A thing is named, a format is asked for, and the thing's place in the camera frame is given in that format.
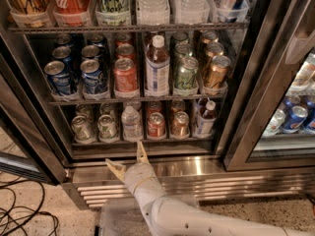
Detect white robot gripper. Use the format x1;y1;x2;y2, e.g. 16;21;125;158
105;141;165;203

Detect clear water bottle bottom shelf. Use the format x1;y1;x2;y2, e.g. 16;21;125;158
121;106;144;142

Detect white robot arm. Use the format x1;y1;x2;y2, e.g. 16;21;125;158
105;141;315;236

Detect brown tea bottle bottom shelf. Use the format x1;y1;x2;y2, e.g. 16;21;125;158
194;100;217;138

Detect brown tea bottle shelf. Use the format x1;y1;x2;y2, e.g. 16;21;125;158
146;35;170;96
194;100;217;138

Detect brown tea bottle middle shelf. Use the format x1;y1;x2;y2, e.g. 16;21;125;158
146;35;170;96

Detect open fridge glass door left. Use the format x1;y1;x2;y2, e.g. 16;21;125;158
0;37;67;185

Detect closed fridge glass door right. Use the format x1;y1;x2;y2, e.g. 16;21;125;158
217;0;315;172

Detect green can top shelf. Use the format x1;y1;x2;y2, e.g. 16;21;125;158
96;0;130;26

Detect clear water bottle top left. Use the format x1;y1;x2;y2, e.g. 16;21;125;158
136;0;170;26

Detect clear water bottle top right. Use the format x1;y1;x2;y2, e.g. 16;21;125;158
170;0;210;25

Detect blue pepsi can right fridge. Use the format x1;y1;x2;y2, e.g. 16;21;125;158
282;105;308;134

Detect orange can top shelf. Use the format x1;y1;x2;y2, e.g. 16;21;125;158
9;0;55;28

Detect red soda can bottom front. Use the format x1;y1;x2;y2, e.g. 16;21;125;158
148;112;165;139

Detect red soda can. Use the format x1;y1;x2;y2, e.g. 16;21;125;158
148;112;165;139
114;58;140;98

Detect clear plastic bin on floor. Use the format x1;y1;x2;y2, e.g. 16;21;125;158
98;195;206;236

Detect green can bottom front left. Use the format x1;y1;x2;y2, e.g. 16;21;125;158
71;115;96;145

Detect copper can bottom front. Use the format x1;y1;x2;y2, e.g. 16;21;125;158
171;111;190;139

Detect red soda can middle front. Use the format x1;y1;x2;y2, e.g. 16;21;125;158
114;58;140;98

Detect blue pepsi can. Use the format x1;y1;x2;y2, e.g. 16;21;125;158
80;59;109;100
44;61;80;102

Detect green can middle front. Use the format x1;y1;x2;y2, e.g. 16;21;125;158
173;56;199;95

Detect blue pepsi can front left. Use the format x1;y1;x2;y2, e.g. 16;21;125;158
44;61;80;102

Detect gold can middle front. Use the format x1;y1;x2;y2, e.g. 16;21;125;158
202;55;230;95

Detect red coca cola can top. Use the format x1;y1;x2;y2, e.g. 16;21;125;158
53;0;91;28

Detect red bull can top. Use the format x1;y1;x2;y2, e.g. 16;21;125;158
210;0;249;23

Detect black cables on floor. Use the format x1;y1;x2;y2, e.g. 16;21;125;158
0;170;61;236

